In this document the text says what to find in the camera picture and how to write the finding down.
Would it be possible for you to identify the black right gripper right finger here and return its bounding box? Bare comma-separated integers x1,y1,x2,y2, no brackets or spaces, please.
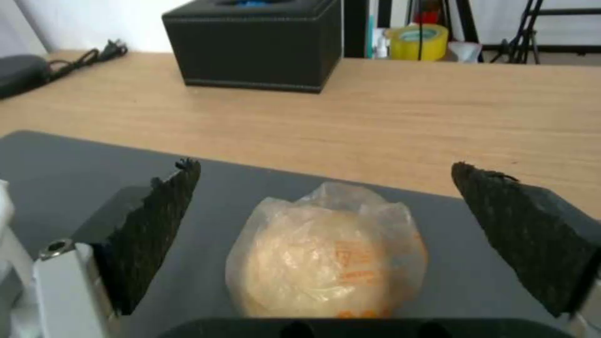
451,161,601,338

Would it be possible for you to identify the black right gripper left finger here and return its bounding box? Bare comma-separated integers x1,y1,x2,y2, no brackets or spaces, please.
31,158,202,338

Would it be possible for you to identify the bun in clear plastic bag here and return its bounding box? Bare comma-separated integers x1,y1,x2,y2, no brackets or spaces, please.
224,181,429,318

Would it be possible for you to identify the dark grey desk mat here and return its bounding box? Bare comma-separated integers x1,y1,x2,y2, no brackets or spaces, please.
0,130,572,338

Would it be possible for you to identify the black tripod stand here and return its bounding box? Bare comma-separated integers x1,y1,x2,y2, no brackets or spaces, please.
483,0,601,65

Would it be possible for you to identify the dark grey oval case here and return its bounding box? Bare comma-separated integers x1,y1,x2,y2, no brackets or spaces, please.
0,54,52,100

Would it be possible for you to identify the yellow tape roll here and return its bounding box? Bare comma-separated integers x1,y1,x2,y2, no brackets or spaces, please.
384,23,450,62

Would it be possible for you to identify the black leather tissue box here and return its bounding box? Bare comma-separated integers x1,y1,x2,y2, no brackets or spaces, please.
161,0,347,95

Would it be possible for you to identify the white plastic bottle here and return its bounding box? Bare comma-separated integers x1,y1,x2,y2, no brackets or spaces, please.
370,27,392,60

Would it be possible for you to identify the black power cable with plug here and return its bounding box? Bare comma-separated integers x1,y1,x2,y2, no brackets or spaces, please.
44,38,129,82

